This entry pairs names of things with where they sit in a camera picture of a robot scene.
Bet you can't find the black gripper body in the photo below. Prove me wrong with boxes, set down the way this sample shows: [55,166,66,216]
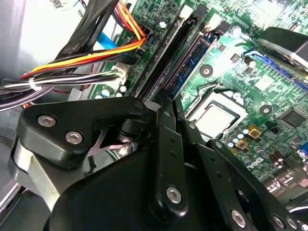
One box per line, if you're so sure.
[44,149,227,231]

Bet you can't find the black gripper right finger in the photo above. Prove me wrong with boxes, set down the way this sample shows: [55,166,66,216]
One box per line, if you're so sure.
[174,98,305,231]

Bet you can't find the RAM stick with black chips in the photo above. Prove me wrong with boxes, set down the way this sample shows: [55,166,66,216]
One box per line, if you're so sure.
[166,32,218,99]

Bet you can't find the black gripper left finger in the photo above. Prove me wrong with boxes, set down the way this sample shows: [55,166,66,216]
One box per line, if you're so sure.
[8,95,190,224]

